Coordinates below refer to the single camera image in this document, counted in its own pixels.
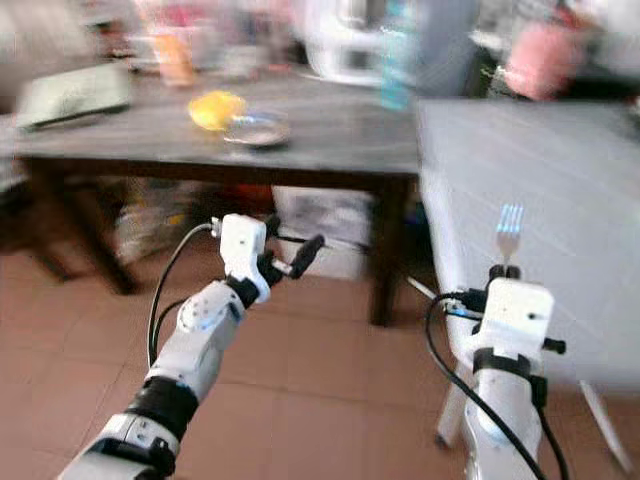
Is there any stainless steel dish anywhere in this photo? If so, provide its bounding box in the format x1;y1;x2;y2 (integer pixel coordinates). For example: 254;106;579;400
225;110;293;149

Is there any pink cloth bag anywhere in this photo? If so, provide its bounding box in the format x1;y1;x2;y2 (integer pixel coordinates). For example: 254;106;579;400
505;22;586;101

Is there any patterned yellow grey bag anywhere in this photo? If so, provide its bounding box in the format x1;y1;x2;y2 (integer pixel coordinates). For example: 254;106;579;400
112;180;191;263

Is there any dark wooden marble-top table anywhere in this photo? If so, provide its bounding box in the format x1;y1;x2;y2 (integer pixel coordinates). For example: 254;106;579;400
10;70;421;329

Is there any teal plastic bottle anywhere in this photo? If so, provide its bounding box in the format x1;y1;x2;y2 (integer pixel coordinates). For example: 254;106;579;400
378;0;421;111

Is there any silver metal fork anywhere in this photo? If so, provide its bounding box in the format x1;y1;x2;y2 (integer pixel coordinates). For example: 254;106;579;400
496;204;526;269

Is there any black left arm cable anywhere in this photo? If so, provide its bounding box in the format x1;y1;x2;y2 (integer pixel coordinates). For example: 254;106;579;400
145;220;221;371

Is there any white kitchen machine steel bowl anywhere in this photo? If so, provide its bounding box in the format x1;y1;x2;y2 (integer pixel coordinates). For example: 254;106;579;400
300;0;386;86

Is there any yellow plastic bowl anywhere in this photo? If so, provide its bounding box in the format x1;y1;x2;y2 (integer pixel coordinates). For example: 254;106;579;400
188;90;249;132

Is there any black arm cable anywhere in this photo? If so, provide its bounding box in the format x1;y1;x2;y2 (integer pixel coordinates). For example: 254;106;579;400
145;220;221;371
422;292;571;480

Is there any white plastic bin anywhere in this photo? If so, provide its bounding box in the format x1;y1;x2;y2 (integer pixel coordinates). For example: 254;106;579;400
272;187;371;281

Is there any white green-rimmed cutting board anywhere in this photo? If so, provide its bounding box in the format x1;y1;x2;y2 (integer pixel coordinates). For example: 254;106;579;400
17;62;133;131

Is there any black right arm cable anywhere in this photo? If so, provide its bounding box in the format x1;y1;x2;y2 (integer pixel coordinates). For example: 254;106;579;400
422;292;571;480

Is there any orange squeeze bottle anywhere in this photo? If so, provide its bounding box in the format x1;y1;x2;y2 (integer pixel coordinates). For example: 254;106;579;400
150;28;196;88

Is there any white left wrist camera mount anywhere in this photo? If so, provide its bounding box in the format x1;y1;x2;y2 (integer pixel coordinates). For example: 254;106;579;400
218;213;273;304

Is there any white plastic table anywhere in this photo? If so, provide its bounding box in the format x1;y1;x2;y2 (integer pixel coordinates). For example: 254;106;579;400
415;97;640;476

